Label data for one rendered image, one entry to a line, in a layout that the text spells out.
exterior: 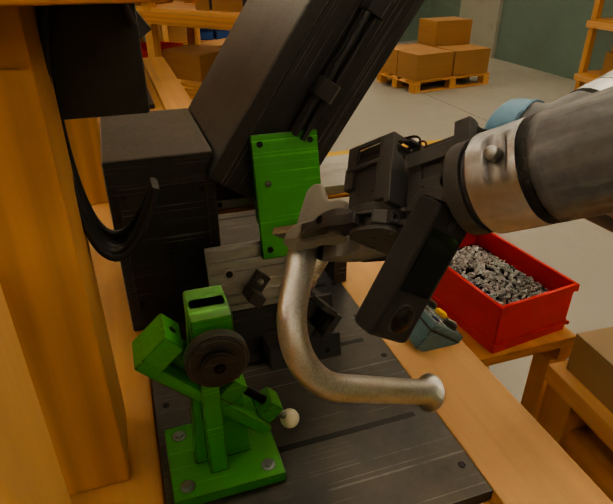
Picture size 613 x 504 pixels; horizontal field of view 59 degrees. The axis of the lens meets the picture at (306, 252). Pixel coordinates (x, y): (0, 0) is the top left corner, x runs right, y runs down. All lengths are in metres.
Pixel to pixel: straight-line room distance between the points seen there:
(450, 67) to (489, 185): 6.91
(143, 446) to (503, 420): 0.55
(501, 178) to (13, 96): 0.43
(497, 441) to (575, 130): 0.61
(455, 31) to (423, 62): 0.92
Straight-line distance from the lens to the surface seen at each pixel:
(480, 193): 0.38
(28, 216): 0.62
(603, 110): 0.36
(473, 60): 7.49
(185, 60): 4.07
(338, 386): 0.57
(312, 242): 0.49
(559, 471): 0.89
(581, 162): 0.35
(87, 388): 0.74
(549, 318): 1.28
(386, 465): 0.83
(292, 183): 0.92
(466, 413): 0.92
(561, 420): 1.17
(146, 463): 0.88
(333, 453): 0.84
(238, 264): 0.95
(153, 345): 0.66
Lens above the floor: 1.54
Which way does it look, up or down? 29 degrees down
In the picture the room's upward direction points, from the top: straight up
